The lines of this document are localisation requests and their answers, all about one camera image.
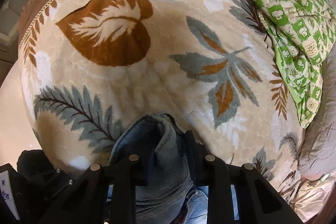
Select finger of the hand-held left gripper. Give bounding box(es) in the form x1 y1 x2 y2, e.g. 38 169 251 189
51 167 88 203

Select beige leaf print blanket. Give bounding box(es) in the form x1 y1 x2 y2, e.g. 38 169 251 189
17 0 306 224

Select grey quilted pillow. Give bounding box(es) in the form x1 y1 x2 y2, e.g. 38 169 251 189
297 56 336 182

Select cream floral pillow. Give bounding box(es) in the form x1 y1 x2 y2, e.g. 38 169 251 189
282 177 329 223

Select blue denim pants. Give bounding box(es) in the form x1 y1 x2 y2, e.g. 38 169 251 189
106 113 210 224

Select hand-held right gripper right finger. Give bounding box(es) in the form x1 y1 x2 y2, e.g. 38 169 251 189
184 131 303 224

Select green checked quilt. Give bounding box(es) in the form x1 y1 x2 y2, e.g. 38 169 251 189
205 0 336 129

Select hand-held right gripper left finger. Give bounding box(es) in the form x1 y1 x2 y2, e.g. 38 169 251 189
51 154 148 224

